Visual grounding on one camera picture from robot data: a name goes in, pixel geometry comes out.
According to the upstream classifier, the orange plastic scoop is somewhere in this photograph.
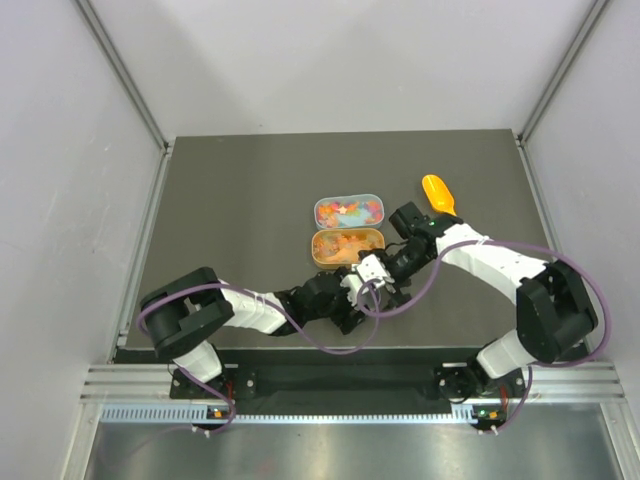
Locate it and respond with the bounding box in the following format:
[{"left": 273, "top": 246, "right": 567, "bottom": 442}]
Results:
[{"left": 421, "top": 174, "right": 456, "bottom": 216}]

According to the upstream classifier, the grey slotted cable duct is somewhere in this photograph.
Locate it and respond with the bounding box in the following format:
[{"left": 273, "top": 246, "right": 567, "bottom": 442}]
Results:
[{"left": 99, "top": 403, "right": 506, "bottom": 425}]

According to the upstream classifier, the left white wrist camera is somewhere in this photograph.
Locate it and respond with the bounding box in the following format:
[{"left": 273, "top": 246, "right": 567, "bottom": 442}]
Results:
[{"left": 340, "top": 274, "right": 366, "bottom": 308}]

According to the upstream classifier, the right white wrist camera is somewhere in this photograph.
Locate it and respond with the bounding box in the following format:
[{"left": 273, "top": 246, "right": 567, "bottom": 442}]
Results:
[{"left": 355, "top": 254, "right": 395, "bottom": 290}]

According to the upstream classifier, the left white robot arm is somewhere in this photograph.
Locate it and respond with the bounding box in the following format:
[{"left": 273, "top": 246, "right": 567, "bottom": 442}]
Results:
[{"left": 136, "top": 263, "right": 387, "bottom": 397}]

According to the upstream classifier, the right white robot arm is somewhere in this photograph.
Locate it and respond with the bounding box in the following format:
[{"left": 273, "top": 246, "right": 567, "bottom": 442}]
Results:
[{"left": 384, "top": 202, "right": 598, "bottom": 396}]

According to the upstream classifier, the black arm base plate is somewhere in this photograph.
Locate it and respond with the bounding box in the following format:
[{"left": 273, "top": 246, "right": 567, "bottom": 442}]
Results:
[{"left": 170, "top": 364, "right": 523, "bottom": 415}]

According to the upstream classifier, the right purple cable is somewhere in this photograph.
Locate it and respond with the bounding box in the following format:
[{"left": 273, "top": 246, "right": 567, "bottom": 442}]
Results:
[{"left": 357, "top": 239, "right": 609, "bottom": 434}]

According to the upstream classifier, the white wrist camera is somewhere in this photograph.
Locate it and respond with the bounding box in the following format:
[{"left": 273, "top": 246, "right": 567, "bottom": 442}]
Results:
[
  {"left": 355, "top": 254, "right": 395, "bottom": 290},
  {"left": 340, "top": 274, "right": 366, "bottom": 308}
]

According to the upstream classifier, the clear blue candy tray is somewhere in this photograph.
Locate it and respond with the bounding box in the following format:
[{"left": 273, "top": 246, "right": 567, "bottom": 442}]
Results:
[{"left": 314, "top": 194, "right": 385, "bottom": 230}]

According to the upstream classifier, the orange candy tray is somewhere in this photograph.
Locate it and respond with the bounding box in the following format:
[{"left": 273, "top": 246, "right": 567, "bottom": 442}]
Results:
[{"left": 311, "top": 228, "right": 385, "bottom": 269}]

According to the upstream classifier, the aluminium frame rail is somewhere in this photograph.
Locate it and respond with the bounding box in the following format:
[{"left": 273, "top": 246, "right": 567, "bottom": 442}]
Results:
[{"left": 69, "top": 0, "right": 174, "bottom": 156}]

